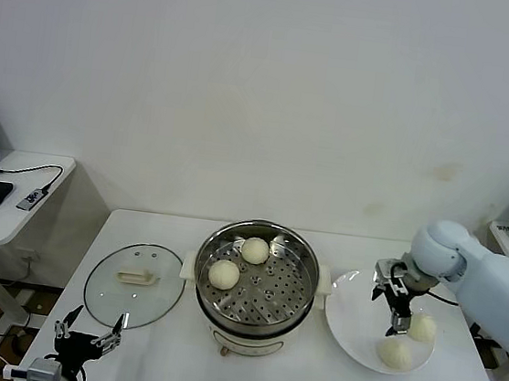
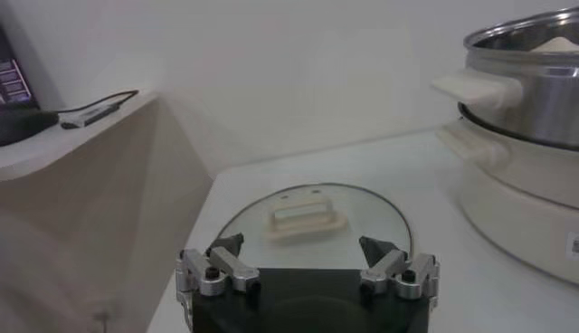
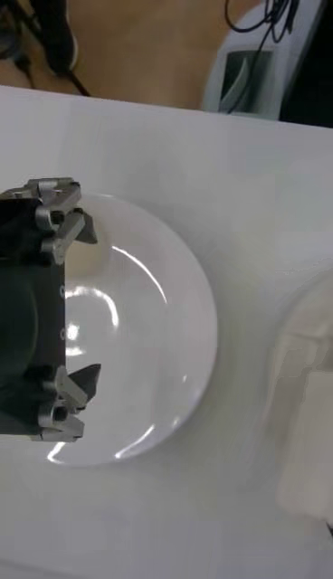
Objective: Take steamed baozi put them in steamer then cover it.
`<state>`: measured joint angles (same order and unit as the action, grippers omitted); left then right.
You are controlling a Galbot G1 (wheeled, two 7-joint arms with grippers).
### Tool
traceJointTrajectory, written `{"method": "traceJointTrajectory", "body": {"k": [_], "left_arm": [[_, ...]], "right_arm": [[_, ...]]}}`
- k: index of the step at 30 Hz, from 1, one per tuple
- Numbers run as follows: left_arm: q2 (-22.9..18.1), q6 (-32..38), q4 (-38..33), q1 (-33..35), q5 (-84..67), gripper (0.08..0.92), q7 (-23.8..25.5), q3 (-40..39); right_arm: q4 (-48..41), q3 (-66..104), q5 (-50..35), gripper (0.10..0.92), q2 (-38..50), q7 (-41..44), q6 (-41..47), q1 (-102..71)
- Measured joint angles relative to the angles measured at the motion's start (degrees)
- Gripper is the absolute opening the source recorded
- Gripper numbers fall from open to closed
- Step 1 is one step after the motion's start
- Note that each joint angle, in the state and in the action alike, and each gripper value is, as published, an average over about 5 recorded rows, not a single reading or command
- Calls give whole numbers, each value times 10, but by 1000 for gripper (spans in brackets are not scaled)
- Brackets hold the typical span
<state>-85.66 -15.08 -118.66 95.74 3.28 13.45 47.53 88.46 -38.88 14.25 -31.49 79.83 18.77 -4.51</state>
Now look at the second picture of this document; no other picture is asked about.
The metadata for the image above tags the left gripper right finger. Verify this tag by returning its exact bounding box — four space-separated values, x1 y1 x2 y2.
358 234 441 311

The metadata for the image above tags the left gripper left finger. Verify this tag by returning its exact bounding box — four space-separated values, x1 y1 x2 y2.
175 233 262 333

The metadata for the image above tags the glass lid with cream handle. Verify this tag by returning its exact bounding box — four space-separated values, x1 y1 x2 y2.
215 182 415 271

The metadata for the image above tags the perforated steel steamer basket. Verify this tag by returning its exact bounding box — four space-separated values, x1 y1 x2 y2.
432 6 579 153

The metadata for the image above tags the cream electric cooker base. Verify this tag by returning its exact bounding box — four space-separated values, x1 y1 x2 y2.
434 119 579 286

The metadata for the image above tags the white side table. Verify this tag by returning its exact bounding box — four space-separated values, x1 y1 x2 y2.
0 88 214 333

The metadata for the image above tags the grey usb hub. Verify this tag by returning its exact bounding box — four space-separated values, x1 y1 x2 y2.
61 102 123 130

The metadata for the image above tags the black computer mouse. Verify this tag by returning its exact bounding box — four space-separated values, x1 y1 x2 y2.
0 108 61 147

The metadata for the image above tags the black open laptop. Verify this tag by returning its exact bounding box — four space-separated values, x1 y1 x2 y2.
0 22 42 112

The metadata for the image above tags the black usb hub cable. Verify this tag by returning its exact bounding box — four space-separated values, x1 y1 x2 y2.
53 89 140 114

